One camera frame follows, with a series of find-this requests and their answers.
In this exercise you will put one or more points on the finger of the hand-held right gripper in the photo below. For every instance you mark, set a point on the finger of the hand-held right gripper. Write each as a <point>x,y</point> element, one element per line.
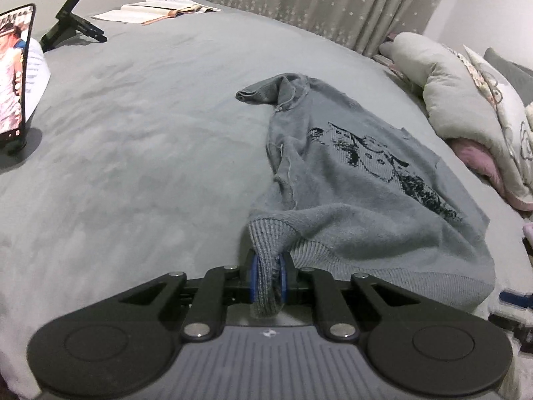
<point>512,325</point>
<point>516,299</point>

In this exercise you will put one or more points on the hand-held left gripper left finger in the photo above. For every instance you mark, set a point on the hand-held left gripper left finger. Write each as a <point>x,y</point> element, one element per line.
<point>255,277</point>

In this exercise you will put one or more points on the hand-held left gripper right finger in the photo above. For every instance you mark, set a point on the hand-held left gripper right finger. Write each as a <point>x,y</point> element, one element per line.
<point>284,278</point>

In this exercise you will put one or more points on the grey knitted sweater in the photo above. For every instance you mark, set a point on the grey knitted sweater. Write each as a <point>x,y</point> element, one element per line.
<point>354,200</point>

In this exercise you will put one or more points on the pink blanket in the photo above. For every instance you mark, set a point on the pink blanket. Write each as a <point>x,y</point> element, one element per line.
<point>479,160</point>

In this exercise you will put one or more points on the grey bed sheet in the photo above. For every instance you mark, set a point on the grey bed sheet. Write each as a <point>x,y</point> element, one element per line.
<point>145,154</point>

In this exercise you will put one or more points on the white plush toy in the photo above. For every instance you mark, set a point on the white plush toy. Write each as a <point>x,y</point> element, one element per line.
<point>529,116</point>

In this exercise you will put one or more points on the beige duvet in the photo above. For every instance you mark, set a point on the beige duvet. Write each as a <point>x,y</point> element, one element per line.
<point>449,91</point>

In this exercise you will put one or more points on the orange pen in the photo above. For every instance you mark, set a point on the orange pen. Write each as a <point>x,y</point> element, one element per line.
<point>160,16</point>

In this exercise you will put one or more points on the grey star-print curtain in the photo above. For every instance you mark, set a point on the grey star-print curtain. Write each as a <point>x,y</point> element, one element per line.
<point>312,0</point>

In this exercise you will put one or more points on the open book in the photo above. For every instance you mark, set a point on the open book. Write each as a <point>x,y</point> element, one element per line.
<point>133,12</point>

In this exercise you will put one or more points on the printed paper sheet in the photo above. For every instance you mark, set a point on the printed paper sheet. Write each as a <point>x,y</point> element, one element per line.
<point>37,71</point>

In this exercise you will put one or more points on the black clamp stand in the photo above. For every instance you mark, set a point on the black clamp stand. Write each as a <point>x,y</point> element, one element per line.
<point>68,25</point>

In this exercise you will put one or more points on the smartphone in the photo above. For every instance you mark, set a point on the smartphone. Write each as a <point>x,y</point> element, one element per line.
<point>12,71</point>

